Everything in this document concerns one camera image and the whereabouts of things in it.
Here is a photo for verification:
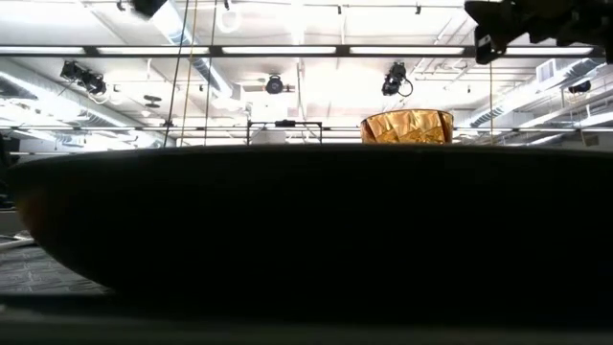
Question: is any silver ventilation duct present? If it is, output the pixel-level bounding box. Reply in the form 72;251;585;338
152;0;240;100

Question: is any white cylindrical container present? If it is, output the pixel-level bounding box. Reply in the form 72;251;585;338
251;129;287;145

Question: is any black metal rig frame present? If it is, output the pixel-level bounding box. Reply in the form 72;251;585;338
0;44;613;133

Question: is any dark hanging cable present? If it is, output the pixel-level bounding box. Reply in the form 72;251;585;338
204;0;217;145

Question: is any amber glass cup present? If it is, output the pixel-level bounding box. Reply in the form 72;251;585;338
359;108;455;145

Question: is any black round plate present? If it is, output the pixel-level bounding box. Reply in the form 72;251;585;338
7;143;613;332

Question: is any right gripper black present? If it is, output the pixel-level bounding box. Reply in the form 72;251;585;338
464;0;576;66

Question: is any black hanging cable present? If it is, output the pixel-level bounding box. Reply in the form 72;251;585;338
162;0;192;149

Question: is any white ventilation duct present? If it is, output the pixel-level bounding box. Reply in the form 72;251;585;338
468;57;613;130

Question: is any yellow hanging cable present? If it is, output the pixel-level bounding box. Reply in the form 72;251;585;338
179;0;198;148

